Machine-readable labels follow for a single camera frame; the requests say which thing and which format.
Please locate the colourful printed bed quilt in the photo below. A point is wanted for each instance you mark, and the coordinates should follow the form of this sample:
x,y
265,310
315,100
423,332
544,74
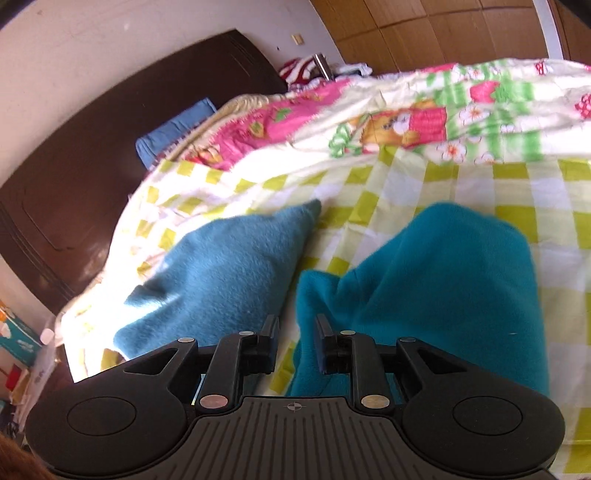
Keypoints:
x,y
415,184

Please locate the shiny metal object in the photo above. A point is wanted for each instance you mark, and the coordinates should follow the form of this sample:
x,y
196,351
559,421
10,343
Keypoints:
x,y
323,65

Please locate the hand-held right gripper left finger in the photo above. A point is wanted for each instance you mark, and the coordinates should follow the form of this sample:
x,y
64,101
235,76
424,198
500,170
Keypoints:
x,y
270,344

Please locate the teal fleece zip jacket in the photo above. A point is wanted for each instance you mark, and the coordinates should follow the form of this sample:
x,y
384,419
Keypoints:
x,y
438,286

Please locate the red white striped cloth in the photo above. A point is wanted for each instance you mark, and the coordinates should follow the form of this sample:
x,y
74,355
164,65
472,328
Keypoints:
x,y
295,71

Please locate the slate blue fleece garment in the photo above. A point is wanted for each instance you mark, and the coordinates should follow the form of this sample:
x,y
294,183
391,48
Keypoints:
x,y
221,277

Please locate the teal cardboard box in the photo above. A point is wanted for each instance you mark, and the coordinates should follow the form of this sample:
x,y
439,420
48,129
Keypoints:
x,y
18,339

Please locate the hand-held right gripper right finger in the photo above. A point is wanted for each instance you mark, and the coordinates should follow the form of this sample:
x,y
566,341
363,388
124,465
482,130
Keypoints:
x,y
325,344

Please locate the person's brown hair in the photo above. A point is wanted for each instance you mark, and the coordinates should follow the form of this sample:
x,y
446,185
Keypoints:
x,y
21,461

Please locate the white bottle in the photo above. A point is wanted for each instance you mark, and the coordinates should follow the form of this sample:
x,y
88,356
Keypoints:
x,y
47,337

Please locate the dark brown wooden headboard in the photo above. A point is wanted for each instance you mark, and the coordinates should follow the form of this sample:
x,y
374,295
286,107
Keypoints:
x,y
92,161

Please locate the wall switch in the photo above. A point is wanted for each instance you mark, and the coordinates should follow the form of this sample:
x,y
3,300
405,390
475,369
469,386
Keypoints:
x,y
298,39

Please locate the blue folded cloth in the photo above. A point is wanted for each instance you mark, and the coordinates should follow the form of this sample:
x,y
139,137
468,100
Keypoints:
x,y
175,131

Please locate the wooden door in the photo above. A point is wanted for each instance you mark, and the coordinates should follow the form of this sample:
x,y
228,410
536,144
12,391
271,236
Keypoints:
x,y
575,27

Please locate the wooden wardrobe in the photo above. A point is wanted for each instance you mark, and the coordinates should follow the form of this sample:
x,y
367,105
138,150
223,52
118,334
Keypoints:
x,y
438,32

